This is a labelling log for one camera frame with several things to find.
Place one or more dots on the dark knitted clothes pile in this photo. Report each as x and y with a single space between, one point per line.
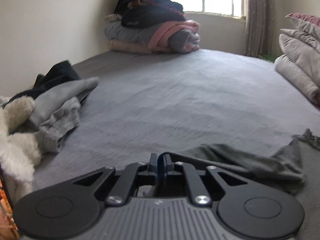
146 13

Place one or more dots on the grey folded quilt stack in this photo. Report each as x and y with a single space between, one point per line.
299 63

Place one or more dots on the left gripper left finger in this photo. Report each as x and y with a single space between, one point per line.
115 187

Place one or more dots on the grey bed sheet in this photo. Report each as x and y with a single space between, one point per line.
167 102

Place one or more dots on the pink grey folded blanket pile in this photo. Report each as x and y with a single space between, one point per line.
170 37

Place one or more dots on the grey garment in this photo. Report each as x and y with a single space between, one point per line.
294 168

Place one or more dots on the black garment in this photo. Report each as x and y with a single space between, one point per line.
60 73

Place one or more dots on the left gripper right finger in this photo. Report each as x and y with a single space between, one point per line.
206 185

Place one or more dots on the beige curtain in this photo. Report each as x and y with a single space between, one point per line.
258 28

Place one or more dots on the light grey sweatpants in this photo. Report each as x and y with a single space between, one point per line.
56 112

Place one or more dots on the white fluffy garment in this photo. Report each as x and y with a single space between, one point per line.
20 152

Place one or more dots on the red grey pillow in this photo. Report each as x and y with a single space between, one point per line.
305 17

